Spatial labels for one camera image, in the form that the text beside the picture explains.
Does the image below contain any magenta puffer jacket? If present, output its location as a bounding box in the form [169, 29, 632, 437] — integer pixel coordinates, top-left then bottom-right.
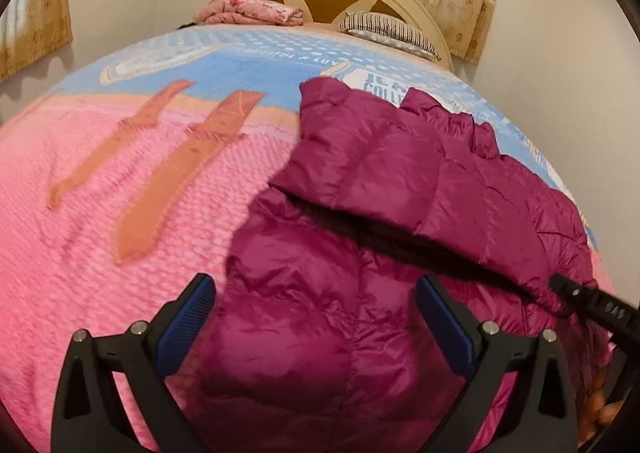
[186, 78, 608, 452]

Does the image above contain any person's right hand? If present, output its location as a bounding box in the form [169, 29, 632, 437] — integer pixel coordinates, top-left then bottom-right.
[577, 364, 624, 447]

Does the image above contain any pink and blue bedspread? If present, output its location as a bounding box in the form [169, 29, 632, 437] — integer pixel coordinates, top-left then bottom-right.
[0, 22, 618, 453]

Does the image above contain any striped grey pillow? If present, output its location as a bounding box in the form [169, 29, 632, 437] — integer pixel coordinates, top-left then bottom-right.
[338, 11, 442, 62]

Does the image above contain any beige side curtain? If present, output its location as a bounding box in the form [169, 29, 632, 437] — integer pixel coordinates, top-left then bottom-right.
[1, 0, 73, 81]

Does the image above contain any folded pink floral blanket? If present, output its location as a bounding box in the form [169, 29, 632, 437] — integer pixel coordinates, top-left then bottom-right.
[193, 0, 304, 27]

